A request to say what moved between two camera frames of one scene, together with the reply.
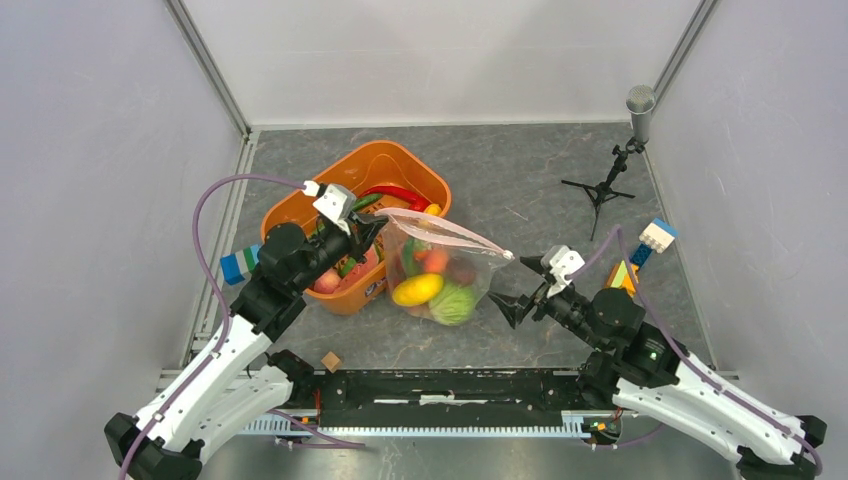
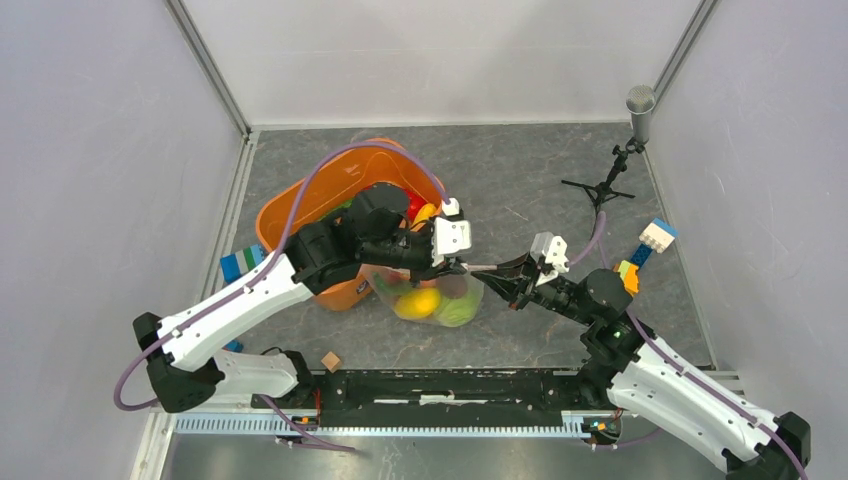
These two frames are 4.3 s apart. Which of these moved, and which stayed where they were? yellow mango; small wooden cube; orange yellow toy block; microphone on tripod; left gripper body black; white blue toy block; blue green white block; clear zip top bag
Moved: yellow mango; left gripper body black; clear zip top bag
Stayed: orange yellow toy block; blue green white block; microphone on tripod; small wooden cube; white blue toy block
